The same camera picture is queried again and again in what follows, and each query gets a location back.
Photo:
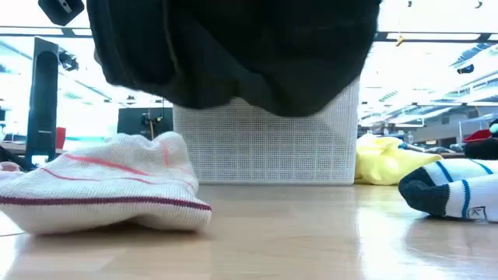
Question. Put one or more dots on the dark blue denim jeans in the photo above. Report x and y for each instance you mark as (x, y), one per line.
(233, 46)

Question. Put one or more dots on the yellow garment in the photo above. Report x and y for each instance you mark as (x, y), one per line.
(381, 163)

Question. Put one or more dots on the white pink-striped sock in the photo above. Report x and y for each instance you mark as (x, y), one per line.
(97, 186)

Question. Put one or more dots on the white blue-striped sock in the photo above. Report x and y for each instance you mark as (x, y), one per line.
(428, 194)
(463, 169)

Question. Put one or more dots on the maroon garment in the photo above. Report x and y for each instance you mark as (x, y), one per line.
(476, 137)

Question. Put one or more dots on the pink garment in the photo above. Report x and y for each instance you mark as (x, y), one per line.
(8, 167)

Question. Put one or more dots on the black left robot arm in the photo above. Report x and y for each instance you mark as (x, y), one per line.
(43, 97)

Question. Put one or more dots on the white plastic laundry basket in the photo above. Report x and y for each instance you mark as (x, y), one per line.
(272, 155)

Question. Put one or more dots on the red container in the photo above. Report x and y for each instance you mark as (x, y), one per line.
(60, 138)

